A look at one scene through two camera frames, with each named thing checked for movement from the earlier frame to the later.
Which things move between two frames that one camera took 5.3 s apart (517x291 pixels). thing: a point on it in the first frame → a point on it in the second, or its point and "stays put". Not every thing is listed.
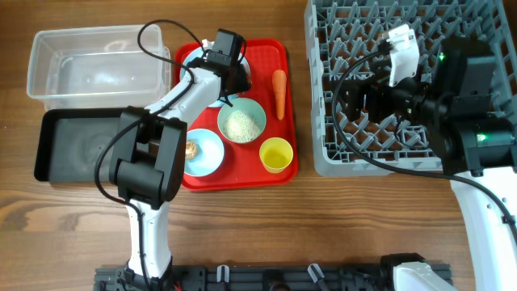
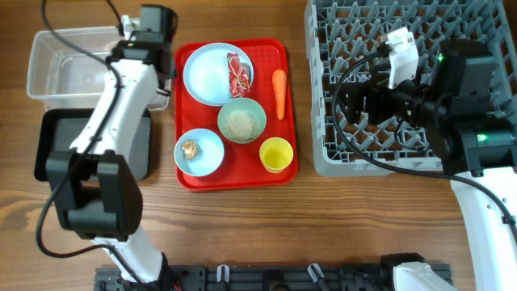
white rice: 240,127 stays put
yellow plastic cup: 275,153 stays put
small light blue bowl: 210,152 stays put
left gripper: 241,82 → 172,77
